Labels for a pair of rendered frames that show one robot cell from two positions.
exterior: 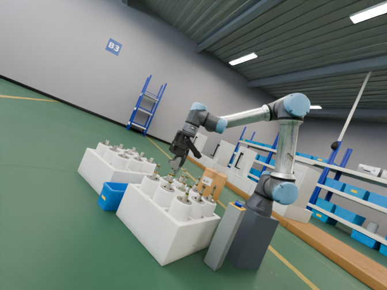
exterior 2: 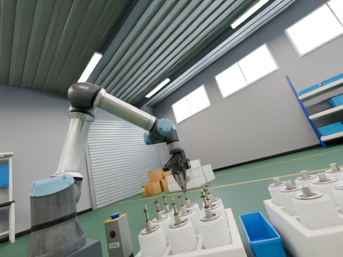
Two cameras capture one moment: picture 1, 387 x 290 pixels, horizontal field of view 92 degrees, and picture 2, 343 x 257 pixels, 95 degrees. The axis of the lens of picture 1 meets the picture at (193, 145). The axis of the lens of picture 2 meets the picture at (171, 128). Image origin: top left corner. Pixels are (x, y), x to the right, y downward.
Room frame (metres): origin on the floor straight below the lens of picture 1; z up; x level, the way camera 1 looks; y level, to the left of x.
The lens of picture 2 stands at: (1.74, -0.32, 0.44)
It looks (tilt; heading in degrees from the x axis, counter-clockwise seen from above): 15 degrees up; 155
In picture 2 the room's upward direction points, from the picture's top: 16 degrees counter-clockwise
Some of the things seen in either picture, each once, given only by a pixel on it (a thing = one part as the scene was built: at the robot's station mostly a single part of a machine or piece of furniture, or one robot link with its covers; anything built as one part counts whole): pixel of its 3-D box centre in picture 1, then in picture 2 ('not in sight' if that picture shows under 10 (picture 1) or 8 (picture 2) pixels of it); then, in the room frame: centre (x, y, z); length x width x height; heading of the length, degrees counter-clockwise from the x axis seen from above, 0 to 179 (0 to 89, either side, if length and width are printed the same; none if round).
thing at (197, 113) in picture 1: (197, 115); (170, 134); (0.92, 0.04, 0.64); 0.09 x 0.08 x 0.11; 93
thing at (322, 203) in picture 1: (329, 206); not in sight; (4.55, -3.61, 0.36); 0.50 x 0.38 x 0.21; 115
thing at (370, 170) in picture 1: (372, 172); not in sight; (4.08, -3.78, 1.42); 0.42 x 0.37 x 0.20; 113
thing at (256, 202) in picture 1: (261, 202); (56, 235); (1.08, -0.49, 0.35); 0.15 x 0.15 x 0.10
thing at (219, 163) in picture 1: (210, 151); not in sight; (5.01, -0.48, 0.45); 1.61 x 0.57 x 0.74; 25
